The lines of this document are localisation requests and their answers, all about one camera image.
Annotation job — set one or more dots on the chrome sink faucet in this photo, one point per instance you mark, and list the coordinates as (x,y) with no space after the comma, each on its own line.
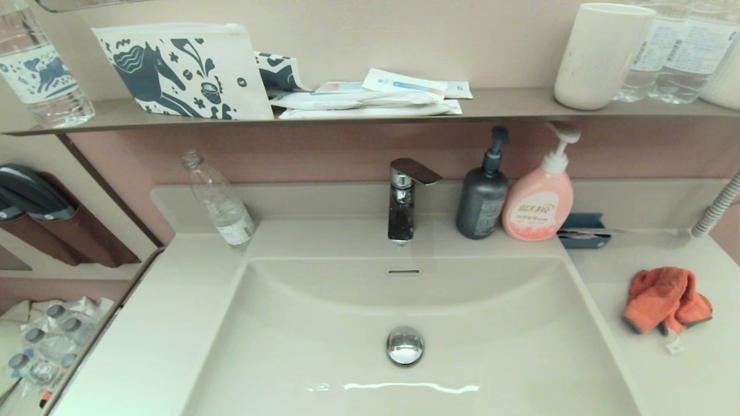
(400,214)

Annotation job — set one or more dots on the orange microfibre cloth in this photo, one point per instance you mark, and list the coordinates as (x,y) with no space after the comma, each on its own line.
(659,294)

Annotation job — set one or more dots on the white ceramic sink basin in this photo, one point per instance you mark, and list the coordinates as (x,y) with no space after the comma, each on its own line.
(324,323)

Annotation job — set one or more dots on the chrome overflow slot cover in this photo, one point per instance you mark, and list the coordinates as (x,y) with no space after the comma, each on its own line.
(403,271)

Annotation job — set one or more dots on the flat white packet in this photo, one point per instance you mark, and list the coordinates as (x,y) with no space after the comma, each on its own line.
(376,111)

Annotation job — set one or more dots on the dark grey pump bottle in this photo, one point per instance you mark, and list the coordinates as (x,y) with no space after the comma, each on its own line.
(480,202)

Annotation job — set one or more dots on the long white packet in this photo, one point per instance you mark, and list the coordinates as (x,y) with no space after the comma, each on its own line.
(347,99)

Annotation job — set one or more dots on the packet with orange blue print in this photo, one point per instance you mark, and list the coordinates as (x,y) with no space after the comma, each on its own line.
(341,86)

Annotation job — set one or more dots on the white packet with blue stripe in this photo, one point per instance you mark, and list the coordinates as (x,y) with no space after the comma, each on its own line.
(404,82)

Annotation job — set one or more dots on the chrome drain stopper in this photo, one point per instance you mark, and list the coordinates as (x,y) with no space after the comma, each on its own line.
(404,346)

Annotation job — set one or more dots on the clear empty plastic bottle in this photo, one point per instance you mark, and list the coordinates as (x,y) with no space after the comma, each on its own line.
(222,208)

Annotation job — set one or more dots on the small white sachet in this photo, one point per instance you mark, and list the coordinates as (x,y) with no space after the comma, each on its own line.
(459,89)

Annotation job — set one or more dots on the small horse print pouch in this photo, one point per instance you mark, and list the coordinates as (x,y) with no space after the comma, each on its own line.
(277,72)

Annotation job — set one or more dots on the pink soap pump bottle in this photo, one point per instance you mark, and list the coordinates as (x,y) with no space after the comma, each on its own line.
(537,202)

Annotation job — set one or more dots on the blue plastic box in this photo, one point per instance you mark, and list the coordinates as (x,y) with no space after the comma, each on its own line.
(581,222)

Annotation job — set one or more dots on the large horse print pouch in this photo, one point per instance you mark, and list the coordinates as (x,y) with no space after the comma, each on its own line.
(173,75)

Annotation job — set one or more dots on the white plastic cup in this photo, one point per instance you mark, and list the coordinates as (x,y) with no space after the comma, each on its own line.
(601,58)

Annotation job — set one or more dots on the water bottle with white label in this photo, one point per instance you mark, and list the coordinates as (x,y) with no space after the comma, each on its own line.
(647,58)
(694,58)

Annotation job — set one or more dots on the dark grey slipper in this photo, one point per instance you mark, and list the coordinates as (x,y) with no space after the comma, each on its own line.
(32,190)
(8,212)

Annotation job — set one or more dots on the shrink-wrapped bottle pack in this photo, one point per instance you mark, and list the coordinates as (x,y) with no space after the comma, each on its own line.
(52,341)

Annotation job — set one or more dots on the bottle with blue deer label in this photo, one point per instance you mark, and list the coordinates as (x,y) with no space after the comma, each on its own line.
(40,81)

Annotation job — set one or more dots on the white ribbed container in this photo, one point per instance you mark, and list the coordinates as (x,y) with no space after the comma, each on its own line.
(725,86)

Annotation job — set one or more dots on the grey brown wall shelf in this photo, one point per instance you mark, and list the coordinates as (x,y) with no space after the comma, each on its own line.
(509,104)

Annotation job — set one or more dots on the brown wall pocket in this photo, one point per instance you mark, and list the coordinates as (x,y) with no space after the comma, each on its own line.
(87,242)

